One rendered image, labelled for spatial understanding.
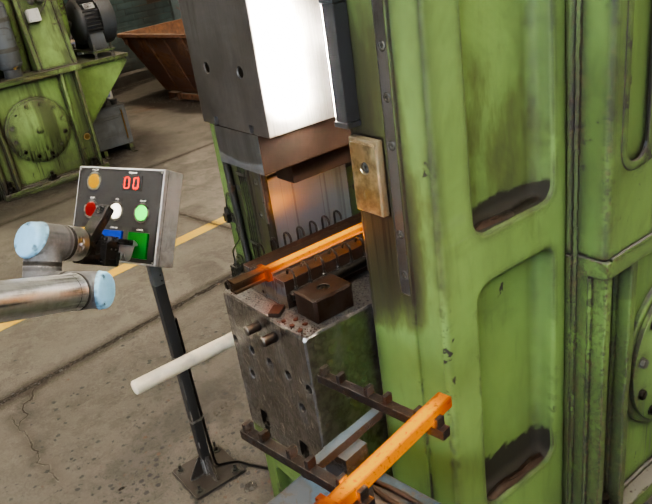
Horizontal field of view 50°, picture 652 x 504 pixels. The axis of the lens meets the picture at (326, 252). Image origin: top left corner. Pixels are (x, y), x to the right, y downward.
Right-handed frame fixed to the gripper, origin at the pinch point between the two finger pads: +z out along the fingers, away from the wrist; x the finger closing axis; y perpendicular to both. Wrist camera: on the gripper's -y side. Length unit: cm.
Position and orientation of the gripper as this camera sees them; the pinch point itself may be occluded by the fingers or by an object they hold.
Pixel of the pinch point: (133, 242)
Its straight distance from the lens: 207.9
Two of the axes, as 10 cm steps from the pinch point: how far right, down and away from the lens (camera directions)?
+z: 4.6, 0.7, 8.9
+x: 8.8, 0.9, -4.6
